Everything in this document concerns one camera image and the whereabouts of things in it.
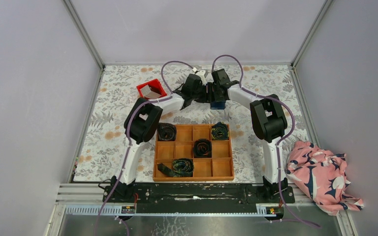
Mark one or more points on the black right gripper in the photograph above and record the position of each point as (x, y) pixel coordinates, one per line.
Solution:
(216, 98)

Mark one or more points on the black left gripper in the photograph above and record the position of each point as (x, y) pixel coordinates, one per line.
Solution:
(201, 96)

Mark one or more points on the navy blue card holder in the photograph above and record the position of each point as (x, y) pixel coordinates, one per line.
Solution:
(218, 105)

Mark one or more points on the red plastic bin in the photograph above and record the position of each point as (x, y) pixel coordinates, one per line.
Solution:
(155, 83)

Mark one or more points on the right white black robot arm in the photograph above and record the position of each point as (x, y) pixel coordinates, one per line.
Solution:
(268, 123)

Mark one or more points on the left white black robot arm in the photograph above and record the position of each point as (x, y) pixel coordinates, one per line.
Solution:
(142, 122)

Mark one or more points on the stack of silver cards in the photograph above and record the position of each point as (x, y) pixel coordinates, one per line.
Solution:
(150, 92)

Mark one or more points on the rolled dark tie top left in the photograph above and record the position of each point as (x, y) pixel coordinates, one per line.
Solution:
(166, 132)

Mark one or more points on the rolled dark tie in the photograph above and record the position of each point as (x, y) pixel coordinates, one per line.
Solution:
(202, 148)
(166, 132)

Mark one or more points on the rolled dark tie centre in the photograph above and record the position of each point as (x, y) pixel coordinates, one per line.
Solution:
(202, 148)

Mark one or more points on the rolled green tie bottom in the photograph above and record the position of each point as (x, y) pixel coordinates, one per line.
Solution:
(182, 167)

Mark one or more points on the wooden compartment tray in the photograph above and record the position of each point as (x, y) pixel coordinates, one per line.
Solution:
(219, 167)

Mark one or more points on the pink floral cloth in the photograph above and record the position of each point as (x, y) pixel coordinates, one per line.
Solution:
(321, 175)

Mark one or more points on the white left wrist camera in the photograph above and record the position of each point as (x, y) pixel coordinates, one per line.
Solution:
(201, 73)

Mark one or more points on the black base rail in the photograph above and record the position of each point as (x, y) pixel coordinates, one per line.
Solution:
(199, 198)

